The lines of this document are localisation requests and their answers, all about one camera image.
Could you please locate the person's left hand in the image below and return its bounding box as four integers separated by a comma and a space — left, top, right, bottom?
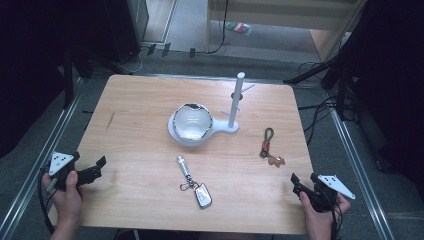
41, 170, 84, 228

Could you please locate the metal floor rail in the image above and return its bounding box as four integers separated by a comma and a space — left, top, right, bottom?
329, 108, 398, 240
0, 78, 85, 240

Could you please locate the dark cabinet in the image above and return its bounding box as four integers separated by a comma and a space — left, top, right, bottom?
99, 0, 150, 64

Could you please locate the bundle of black floor cables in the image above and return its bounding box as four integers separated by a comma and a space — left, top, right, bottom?
296, 60, 359, 146

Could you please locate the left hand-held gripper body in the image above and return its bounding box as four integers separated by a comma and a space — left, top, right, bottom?
41, 150, 82, 192

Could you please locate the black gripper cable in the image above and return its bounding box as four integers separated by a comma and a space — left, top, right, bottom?
321, 186, 344, 240
37, 168, 56, 235

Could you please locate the silver car key with keychain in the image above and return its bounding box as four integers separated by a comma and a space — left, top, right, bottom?
176, 154, 213, 210

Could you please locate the white bowl with dark rim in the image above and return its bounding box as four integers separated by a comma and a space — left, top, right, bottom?
172, 102, 214, 141

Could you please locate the black metal stand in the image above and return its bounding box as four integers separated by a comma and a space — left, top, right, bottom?
283, 0, 378, 121

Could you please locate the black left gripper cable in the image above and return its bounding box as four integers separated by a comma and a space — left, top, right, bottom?
37, 168, 56, 235

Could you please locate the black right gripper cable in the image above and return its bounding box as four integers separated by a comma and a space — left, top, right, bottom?
321, 186, 344, 240

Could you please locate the light wooden furniture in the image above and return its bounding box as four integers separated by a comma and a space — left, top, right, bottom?
205, 0, 368, 63

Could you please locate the white floor cable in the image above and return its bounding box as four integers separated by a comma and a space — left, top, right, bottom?
117, 46, 149, 75

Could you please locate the hanging black cable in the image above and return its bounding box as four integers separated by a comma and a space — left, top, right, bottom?
205, 0, 232, 55

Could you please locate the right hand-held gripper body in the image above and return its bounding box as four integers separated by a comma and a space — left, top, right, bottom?
299, 173, 357, 214

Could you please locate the white key stand with pegs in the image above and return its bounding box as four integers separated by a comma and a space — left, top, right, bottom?
167, 71, 257, 148

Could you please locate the colourful packet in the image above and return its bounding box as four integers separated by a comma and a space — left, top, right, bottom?
225, 21, 254, 36

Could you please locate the person's right hand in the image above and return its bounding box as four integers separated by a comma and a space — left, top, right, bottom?
298, 190, 352, 240

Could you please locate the green and red braided keychain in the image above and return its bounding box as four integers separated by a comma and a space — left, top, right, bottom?
258, 127, 287, 169

